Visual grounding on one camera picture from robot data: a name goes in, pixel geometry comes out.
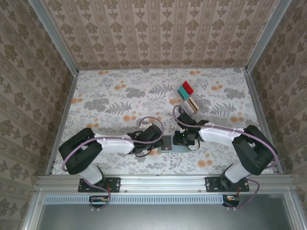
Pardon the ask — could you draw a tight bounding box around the aluminium frame post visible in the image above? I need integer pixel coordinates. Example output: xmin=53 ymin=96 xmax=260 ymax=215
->
xmin=28 ymin=0 xmax=80 ymax=74
xmin=246 ymin=0 xmax=292 ymax=72

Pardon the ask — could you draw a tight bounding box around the tan striped plastic card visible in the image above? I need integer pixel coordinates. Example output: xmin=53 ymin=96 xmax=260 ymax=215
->
xmin=188 ymin=96 xmax=199 ymax=114

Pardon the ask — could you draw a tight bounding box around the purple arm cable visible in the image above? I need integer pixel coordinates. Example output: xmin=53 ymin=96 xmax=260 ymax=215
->
xmin=61 ymin=116 xmax=165 ymax=213
xmin=173 ymin=104 xmax=278 ymax=211

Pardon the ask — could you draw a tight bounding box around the aluminium lower frame rail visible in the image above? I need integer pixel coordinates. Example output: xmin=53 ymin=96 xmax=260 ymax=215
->
xmin=21 ymin=189 xmax=46 ymax=230
xmin=283 ymin=191 xmax=307 ymax=230

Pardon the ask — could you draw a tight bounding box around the aluminium front beam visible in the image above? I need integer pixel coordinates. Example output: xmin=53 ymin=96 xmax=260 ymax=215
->
xmin=35 ymin=174 xmax=293 ymax=194

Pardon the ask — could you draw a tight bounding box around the teal plastic card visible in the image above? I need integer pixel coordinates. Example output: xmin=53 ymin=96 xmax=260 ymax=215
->
xmin=177 ymin=85 xmax=191 ymax=100

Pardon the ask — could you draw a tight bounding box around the green leather card holder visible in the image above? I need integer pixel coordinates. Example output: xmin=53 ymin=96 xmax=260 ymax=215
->
xmin=159 ymin=135 xmax=191 ymax=153

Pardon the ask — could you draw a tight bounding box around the grey metal panel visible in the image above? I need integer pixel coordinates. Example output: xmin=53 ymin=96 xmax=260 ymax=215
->
xmin=35 ymin=203 xmax=297 ymax=230

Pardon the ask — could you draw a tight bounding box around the clear acrylic card stand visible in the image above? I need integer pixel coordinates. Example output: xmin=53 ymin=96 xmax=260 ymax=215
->
xmin=168 ymin=80 xmax=200 ymax=116

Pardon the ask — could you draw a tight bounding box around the floral patterned table cover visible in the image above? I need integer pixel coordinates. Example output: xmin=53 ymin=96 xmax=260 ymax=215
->
xmin=51 ymin=68 xmax=279 ymax=175

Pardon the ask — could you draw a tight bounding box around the red plastic card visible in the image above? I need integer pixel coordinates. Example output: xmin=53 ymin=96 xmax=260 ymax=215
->
xmin=181 ymin=80 xmax=195 ymax=94

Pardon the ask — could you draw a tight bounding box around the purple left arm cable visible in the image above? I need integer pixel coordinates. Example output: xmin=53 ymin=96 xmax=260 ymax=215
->
xmin=61 ymin=116 xmax=165 ymax=213

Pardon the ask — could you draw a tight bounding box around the white slotted cable duct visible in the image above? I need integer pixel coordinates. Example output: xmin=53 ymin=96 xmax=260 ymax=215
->
xmin=44 ymin=194 xmax=226 ymax=205

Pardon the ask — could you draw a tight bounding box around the aluminium table side rail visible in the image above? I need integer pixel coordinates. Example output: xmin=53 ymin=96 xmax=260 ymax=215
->
xmin=243 ymin=68 xmax=285 ymax=175
xmin=45 ymin=70 xmax=80 ymax=175

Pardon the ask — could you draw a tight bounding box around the black wired connector box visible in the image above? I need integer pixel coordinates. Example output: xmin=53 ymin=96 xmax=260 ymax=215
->
xmin=89 ymin=195 xmax=111 ymax=208
xmin=222 ymin=194 xmax=241 ymax=208

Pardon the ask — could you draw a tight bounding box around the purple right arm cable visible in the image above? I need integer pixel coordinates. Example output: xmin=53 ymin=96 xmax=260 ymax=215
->
xmin=173 ymin=104 xmax=278 ymax=211

